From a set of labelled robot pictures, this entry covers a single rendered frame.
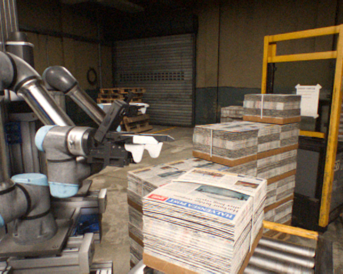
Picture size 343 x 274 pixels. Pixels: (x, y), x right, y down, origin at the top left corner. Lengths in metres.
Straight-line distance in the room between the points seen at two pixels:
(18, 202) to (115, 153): 0.45
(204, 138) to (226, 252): 1.31
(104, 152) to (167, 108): 8.87
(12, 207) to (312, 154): 2.58
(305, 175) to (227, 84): 6.01
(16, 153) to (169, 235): 0.75
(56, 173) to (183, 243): 0.40
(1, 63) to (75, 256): 0.69
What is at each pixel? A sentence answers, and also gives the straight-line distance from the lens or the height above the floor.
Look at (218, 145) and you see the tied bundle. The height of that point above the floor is 0.96.
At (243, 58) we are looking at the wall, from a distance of 8.61.
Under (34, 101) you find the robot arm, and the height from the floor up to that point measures 1.31.
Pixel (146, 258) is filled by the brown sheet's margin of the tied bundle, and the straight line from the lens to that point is 0.93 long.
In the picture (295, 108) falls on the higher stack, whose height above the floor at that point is 1.18.
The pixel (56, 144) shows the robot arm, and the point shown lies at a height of 1.21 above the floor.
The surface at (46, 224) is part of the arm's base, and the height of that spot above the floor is 0.87.
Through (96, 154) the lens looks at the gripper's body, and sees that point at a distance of 0.70.
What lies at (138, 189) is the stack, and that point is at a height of 0.74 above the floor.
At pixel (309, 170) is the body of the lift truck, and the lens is 3.02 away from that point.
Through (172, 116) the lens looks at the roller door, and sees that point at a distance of 9.44.
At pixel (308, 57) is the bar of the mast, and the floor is 1.61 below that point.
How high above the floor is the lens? 1.36
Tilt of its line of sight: 11 degrees down
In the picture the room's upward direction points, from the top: straight up
